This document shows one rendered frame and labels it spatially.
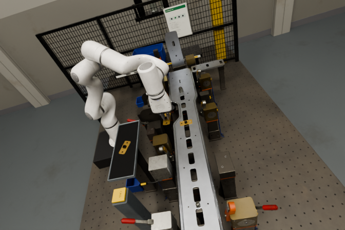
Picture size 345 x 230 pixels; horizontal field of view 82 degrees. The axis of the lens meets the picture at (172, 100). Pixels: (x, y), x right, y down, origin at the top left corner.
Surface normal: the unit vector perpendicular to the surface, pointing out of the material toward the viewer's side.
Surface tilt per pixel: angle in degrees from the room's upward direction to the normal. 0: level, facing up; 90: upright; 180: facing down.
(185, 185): 0
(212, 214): 0
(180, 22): 90
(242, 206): 0
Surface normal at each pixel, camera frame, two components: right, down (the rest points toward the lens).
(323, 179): -0.25, -0.73
